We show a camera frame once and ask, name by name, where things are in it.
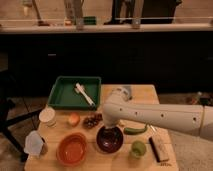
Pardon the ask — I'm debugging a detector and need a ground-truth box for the white spatula in tray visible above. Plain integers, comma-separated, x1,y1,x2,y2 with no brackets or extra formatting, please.
75,83,95,106

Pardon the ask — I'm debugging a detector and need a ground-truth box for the orange peach fruit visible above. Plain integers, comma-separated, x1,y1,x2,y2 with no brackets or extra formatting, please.
68,113,80,127

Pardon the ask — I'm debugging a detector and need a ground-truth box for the green plastic tray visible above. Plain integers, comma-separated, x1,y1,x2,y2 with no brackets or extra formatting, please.
48,76,101,110

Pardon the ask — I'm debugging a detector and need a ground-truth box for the green cup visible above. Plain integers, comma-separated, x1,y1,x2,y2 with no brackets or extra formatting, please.
130,140,147,158

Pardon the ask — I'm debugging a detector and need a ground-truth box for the dark purple bowl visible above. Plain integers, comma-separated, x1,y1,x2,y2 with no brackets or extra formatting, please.
96,126,123,153

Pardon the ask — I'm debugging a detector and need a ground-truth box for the clear plastic container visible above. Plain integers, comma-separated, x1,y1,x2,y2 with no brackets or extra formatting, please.
24,130,48,157

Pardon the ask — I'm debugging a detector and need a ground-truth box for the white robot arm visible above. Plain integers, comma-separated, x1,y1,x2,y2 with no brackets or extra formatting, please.
102,86,213,141

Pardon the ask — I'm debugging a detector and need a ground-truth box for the blue sponge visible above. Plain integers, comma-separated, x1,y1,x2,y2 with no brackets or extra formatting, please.
123,85,132,100

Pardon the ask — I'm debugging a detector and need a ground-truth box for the black brush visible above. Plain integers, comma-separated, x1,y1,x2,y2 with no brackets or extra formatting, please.
149,135,169,162

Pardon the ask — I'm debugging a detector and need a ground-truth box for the bunch of red grapes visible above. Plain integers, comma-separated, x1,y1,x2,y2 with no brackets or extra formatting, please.
83,113,102,129

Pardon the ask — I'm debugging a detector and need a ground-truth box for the black office chair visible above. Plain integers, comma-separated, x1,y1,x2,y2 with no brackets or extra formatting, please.
0,70,40,162

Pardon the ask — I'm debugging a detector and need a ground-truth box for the orange bowl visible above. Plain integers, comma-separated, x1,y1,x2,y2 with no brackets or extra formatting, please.
56,132,87,167

